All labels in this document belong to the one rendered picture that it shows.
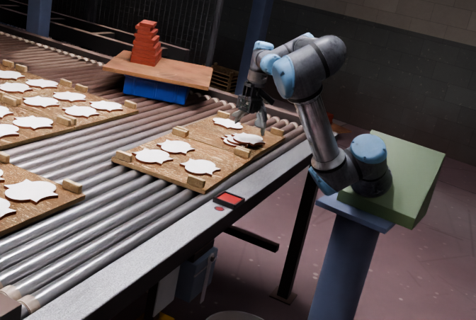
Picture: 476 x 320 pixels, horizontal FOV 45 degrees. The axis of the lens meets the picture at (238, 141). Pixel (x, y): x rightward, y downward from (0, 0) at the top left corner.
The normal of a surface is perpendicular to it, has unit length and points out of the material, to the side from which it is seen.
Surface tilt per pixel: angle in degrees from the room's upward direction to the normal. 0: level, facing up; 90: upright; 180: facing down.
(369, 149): 38
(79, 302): 0
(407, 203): 44
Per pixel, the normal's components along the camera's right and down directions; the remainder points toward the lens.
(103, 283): 0.19, -0.93
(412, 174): -0.22, -0.55
